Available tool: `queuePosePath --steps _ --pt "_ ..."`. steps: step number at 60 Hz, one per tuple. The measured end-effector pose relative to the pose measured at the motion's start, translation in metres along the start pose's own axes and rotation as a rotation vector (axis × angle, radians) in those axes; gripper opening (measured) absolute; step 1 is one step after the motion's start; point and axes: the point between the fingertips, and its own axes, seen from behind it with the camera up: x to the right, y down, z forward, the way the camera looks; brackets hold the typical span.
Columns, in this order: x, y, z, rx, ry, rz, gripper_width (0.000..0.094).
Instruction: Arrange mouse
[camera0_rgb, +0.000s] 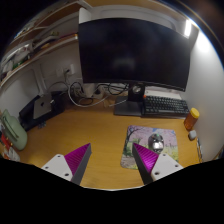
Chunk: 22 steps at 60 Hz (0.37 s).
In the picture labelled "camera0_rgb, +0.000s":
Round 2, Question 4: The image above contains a black dock box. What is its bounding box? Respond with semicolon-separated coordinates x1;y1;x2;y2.
18;91;67;132

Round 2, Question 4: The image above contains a white power strip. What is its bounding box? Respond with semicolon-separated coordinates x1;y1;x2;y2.
81;83;104;99

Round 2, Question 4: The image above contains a wooden wall shelf unit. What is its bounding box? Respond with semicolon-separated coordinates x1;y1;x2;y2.
0;0;91;88

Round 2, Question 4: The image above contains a red and white packet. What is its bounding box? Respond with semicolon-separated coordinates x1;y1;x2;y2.
0;133;20;163

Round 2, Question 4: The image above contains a black curved monitor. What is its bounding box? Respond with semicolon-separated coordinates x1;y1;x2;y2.
78;18;192;118

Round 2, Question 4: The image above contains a white wall socket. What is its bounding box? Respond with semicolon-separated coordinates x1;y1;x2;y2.
55;63;76;78

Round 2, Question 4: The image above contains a black mechanical keyboard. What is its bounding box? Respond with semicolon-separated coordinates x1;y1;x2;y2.
143;95;190;119

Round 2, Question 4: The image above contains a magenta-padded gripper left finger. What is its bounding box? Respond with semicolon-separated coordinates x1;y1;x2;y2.
40;143;93;185

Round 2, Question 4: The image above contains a transparent computer mouse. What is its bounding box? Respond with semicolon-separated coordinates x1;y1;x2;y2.
147;133;165;152

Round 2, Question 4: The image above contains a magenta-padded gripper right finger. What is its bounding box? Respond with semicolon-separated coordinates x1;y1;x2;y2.
131;142;184;185

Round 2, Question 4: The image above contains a white cable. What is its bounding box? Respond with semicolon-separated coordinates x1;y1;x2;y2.
67;83;128;108

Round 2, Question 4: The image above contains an orange jar with yellow lid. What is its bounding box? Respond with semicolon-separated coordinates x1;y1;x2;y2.
183;107;201;132

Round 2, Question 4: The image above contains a silver mini computer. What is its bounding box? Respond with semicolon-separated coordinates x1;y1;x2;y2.
32;93;54;120

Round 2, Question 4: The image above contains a pale green jug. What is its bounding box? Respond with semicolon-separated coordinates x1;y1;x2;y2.
0;109;28;151

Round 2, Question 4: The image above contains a black pen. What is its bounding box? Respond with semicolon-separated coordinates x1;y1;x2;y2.
196;138;204;163

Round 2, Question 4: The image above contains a cherry blossom print mouse pad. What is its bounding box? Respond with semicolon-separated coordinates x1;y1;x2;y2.
120;125;179;171

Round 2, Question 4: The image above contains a white earbuds case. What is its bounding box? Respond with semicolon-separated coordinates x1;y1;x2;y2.
187;129;198;141

